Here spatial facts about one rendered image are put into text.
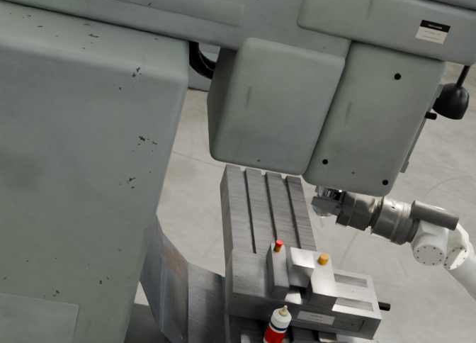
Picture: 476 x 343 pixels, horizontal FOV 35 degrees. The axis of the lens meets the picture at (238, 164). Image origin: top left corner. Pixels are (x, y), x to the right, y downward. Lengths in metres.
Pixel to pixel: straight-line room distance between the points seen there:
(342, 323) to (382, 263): 1.94
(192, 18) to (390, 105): 0.40
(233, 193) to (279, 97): 0.80
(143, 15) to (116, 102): 0.16
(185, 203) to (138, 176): 2.33
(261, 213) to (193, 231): 1.41
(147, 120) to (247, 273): 0.62
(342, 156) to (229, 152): 0.22
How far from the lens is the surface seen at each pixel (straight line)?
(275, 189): 2.18
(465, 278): 1.68
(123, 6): 1.27
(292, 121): 1.37
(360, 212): 1.58
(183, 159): 3.93
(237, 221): 2.01
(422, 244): 1.58
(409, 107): 1.42
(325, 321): 1.76
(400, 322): 3.42
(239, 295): 1.69
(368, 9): 1.30
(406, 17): 1.32
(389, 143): 1.45
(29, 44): 1.20
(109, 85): 1.20
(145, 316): 1.96
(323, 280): 1.74
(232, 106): 1.34
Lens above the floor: 2.08
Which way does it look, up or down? 31 degrees down
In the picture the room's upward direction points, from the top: 17 degrees clockwise
